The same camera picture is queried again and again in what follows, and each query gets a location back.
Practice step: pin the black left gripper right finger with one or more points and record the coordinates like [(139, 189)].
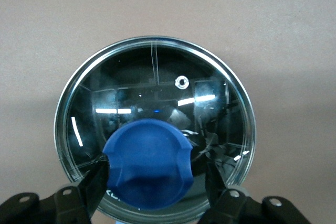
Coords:
[(218, 192)]

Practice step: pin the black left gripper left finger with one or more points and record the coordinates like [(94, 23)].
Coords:
[(92, 190)]

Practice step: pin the glass lid with blue knob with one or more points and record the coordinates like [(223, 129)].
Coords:
[(157, 82)]

